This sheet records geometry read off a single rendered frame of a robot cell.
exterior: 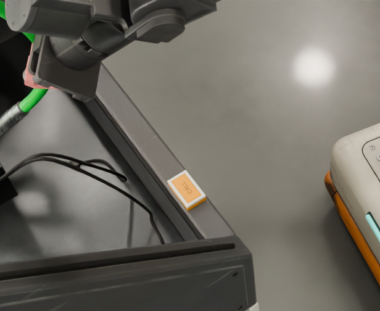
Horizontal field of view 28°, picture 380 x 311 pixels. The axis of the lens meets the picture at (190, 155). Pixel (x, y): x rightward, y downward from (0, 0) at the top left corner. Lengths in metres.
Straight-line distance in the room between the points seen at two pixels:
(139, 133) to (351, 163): 0.85
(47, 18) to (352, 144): 1.30
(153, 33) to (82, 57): 0.12
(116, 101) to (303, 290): 1.00
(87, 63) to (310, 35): 1.74
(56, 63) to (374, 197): 1.16
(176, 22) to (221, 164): 1.55
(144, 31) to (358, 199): 1.25
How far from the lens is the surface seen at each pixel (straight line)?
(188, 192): 1.03
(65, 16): 0.68
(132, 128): 1.11
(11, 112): 0.91
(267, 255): 2.04
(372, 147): 1.89
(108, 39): 0.72
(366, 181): 1.84
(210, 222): 1.02
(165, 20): 0.65
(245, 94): 2.32
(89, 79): 0.79
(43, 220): 1.21
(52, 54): 0.78
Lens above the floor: 1.84
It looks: 56 degrees down
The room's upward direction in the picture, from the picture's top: 11 degrees counter-clockwise
